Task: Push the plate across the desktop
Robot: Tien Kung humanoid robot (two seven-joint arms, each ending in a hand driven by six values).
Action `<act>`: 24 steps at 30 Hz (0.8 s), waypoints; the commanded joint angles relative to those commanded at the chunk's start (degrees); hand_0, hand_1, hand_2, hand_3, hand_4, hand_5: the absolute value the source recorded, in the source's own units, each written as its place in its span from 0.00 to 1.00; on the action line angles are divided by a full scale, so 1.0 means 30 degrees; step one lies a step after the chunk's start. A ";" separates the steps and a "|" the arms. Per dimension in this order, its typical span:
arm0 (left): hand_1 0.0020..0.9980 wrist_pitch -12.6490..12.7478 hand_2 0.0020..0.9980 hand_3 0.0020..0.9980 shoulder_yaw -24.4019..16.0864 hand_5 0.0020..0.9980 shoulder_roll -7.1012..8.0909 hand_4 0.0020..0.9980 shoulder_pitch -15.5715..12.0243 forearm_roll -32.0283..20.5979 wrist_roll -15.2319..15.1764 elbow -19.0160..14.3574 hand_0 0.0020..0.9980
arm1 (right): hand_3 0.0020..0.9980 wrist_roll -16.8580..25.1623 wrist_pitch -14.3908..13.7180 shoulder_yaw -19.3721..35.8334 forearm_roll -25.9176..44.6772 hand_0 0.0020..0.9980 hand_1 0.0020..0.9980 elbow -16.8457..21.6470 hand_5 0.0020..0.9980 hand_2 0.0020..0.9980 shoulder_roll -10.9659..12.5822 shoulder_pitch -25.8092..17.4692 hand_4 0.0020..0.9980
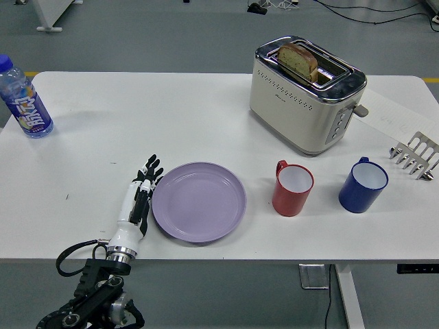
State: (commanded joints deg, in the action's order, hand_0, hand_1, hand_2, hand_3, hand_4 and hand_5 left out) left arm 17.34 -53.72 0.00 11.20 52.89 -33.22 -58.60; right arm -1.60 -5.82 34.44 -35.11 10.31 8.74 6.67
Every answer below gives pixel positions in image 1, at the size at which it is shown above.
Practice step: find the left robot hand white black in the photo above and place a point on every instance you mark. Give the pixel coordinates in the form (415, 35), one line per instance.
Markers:
(128, 209)

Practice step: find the purple round plate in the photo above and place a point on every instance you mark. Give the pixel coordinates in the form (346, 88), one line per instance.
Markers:
(199, 202)

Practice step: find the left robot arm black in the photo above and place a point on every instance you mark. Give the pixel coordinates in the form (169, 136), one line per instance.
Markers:
(99, 291)

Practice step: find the blue labelled drink bottle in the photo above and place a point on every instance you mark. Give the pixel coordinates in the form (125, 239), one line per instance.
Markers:
(29, 109)

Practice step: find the red mug white inside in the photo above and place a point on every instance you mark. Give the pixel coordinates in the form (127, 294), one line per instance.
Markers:
(288, 202)

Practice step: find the cream chrome toaster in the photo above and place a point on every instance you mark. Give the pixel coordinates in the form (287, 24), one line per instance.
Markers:
(291, 116)

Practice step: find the silver floor socket box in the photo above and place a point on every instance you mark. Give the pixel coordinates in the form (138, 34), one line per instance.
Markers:
(312, 276)

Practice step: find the white furniture base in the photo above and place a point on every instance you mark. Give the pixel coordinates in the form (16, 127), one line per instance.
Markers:
(48, 13)

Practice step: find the brown bread slice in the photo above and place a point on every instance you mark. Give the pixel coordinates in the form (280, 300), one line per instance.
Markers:
(296, 60)

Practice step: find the blue mug white inside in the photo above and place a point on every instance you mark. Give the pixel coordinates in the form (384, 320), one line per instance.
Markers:
(356, 198)

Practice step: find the white table leg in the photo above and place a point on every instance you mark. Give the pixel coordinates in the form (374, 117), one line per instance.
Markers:
(350, 298)

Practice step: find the black device on floor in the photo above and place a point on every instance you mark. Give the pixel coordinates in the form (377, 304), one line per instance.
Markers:
(258, 8)

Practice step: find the white paper sheet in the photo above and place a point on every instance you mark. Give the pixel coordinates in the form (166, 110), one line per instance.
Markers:
(401, 113)

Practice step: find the silver metal toast rack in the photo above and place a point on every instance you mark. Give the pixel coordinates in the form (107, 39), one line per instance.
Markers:
(416, 154)

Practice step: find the black table control panel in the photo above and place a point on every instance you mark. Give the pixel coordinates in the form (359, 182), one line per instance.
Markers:
(416, 269)

